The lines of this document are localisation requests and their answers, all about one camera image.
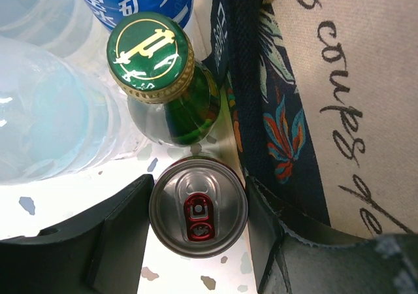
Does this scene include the red tab can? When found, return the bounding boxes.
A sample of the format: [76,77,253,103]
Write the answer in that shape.
[149,154,248,258]

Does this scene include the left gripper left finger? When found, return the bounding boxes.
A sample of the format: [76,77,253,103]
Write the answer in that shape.
[1,174,154,293]

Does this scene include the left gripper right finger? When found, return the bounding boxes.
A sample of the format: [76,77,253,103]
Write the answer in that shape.
[246,176,417,293]

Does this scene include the beige canvas tote bag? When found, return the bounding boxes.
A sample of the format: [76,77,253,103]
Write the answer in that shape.
[197,0,417,238]

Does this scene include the green glass bottle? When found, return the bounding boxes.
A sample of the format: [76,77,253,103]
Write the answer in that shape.
[106,12,221,146]

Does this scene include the small clear water bottle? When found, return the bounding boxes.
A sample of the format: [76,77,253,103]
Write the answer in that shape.
[1,0,94,57]

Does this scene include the blue cap clear bottle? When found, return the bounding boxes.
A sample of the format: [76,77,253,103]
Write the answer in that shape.
[1,38,143,185]

